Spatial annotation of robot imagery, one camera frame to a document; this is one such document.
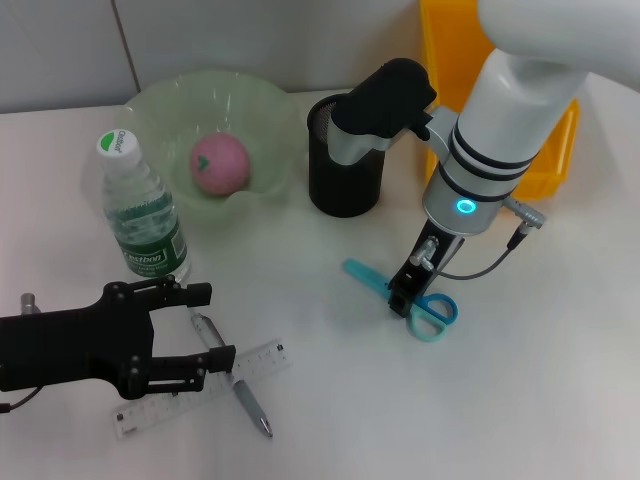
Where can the grey clear ballpoint pen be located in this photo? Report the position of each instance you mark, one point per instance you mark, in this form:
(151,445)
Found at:
(252,407)

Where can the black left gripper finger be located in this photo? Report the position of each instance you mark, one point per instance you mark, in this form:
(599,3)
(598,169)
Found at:
(222,359)
(197,294)

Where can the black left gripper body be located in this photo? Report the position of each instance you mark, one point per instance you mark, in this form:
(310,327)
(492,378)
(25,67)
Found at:
(65,345)

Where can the blue scissors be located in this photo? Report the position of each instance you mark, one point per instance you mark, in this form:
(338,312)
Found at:
(362,272)

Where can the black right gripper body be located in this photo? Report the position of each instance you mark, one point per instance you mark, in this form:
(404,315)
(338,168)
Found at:
(425,270)

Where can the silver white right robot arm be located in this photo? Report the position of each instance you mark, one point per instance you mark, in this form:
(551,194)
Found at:
(515,110)

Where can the pink peach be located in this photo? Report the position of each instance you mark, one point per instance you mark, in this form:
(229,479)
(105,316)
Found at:
(220,165)

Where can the yellow plastic bin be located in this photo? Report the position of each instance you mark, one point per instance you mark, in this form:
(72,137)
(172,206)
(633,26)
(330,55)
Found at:
(450,40)

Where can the black mesh pen holder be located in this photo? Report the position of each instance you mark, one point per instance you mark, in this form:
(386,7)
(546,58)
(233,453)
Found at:
(345,190)

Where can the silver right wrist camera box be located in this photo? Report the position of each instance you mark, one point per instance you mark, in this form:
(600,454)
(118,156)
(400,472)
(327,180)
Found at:
(390,95)

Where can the clear green-label water bottle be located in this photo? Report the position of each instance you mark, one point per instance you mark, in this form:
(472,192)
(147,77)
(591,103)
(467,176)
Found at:
(145,240)

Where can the transparent plastic ruler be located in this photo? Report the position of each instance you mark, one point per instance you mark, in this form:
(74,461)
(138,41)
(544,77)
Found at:
(260,357)

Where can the pale green glass fruit bowl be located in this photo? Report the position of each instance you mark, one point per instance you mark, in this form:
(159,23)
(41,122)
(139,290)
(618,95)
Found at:
(235,100)

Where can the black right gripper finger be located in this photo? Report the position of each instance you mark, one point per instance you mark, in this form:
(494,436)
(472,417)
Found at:
(401,300)

